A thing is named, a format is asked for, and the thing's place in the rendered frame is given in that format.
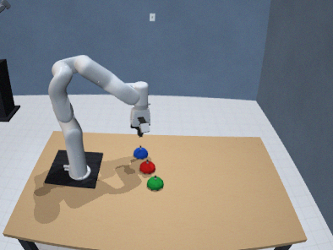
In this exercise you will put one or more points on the green bell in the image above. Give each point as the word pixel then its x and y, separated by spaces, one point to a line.
pixel 155 183

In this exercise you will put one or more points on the red dome bell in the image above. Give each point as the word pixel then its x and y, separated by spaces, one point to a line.
pixel 147 167

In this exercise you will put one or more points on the blue bell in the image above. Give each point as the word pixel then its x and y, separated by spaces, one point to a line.
pixel 140 153

